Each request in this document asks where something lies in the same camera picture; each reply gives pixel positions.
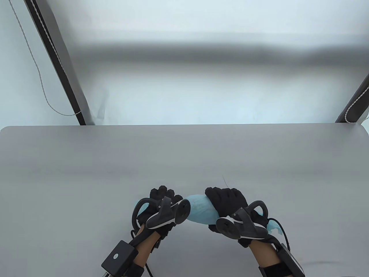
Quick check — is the person's right hand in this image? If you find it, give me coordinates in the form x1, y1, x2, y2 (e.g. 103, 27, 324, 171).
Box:
205, 187, 271, 248

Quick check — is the person's left hand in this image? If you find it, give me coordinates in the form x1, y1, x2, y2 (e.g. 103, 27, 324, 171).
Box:
135, 186, 184, 240

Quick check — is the light blue gift wrapping paper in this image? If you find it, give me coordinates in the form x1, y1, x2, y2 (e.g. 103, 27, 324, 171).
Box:
135, 194, 284, 235

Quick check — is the person's left forearm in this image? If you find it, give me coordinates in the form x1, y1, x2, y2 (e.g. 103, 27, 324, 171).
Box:
134, 227, 162, 269

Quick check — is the person's right forearm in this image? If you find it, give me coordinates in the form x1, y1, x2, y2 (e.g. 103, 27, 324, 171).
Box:
249, 241, 284, 269

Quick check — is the black and white controller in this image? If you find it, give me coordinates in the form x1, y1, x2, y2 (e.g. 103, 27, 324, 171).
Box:
131, 196, 191, 231
216, 201, 269, 240

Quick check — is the black wrist sensor box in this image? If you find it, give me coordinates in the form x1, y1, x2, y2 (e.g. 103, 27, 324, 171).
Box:
277, 243, 305, 277
101, 240, 139, 276

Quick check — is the black wrist strap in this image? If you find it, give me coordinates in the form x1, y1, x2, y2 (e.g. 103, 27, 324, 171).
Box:
259, 261, 292, 277
127, 261, 145, 277

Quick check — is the white twisted cord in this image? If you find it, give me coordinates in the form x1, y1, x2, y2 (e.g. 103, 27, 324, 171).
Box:
9, 0, 82, 117
344, 85, 369, 123

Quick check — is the dark metal frame pole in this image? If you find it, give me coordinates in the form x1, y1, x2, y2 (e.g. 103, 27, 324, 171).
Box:
335, 74, 369, 123
24, 0, 95, 126

